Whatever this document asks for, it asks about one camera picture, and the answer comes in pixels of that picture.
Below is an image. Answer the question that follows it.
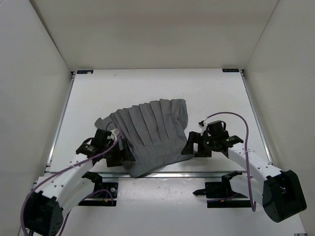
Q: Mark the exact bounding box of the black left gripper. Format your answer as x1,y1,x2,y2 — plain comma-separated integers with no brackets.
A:
103,137,135,166

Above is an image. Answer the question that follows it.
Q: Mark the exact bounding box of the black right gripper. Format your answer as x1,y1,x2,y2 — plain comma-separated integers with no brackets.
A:
182,131,218,157

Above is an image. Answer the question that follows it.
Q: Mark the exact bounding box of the grey pleated skirt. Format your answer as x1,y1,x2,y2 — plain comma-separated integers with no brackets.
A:
94,99,193,178

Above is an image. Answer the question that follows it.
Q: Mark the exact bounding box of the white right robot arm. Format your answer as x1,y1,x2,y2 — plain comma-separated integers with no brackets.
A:
182,120,307,223

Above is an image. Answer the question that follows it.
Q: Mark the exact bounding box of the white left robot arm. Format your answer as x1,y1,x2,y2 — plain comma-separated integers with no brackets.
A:
20,128,134,236

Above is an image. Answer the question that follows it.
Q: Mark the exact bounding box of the blue label right corner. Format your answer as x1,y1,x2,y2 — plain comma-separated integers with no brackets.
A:
222,68,239,73

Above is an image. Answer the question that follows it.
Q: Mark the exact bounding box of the blue label corner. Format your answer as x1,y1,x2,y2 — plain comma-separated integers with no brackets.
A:
76,70,94,74
222,68,239,73

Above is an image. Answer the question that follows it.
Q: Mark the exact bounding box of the blue label left corner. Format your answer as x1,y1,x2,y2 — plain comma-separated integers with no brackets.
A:
76,70,94,74

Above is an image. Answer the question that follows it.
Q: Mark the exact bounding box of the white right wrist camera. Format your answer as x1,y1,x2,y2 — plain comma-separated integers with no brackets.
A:
198,119,208,136

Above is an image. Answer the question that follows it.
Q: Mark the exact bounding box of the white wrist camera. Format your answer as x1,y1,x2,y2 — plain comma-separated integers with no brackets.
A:
110,128,120,142
198,119,208,136

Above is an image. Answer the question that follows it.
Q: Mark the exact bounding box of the aluminium rail along table front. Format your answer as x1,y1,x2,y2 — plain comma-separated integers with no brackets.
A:
93,172,249,179

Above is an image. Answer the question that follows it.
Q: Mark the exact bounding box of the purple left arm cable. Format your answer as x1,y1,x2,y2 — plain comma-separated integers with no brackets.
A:
20,121,124,236

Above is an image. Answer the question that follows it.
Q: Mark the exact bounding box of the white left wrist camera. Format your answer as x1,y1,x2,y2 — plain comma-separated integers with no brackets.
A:
110,128,120,142

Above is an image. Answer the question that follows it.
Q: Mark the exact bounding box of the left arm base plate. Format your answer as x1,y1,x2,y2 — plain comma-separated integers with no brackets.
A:
78,178,119,207

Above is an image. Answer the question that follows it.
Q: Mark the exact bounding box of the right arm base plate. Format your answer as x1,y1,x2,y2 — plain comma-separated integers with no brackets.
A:
205,174,251,208

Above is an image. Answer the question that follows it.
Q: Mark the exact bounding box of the aluminium rail left table edge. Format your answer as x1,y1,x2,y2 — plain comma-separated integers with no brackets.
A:
45,71,77,172

